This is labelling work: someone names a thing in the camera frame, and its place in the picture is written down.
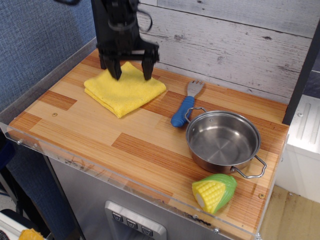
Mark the black upright post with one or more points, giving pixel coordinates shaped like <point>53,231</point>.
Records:
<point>100,18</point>
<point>303,77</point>

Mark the blue handled metal fork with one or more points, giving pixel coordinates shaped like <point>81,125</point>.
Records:
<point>194,87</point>

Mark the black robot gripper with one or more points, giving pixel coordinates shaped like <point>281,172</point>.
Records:
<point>117,43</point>

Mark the white ridged side cabinet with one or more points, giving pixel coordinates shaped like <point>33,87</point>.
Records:
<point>299,168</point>

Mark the black left upright post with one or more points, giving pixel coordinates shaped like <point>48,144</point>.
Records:
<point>100,18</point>

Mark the stainless steel pot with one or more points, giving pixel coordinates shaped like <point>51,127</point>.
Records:
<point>223,142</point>

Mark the yellow cloth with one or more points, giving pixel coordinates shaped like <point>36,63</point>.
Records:
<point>128,93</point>

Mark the black right upright post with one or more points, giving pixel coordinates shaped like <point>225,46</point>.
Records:
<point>303,77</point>

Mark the toy corn cob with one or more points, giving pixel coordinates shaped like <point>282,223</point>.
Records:
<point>214,191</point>

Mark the clear acrylic table guard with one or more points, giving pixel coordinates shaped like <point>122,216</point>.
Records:
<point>140,161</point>

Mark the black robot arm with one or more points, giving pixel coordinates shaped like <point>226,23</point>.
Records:
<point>122,12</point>

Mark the yellow toy on floor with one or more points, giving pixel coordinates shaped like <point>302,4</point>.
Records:
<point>30,234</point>

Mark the silver dispenser button panel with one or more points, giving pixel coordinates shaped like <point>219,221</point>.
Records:
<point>126,224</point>

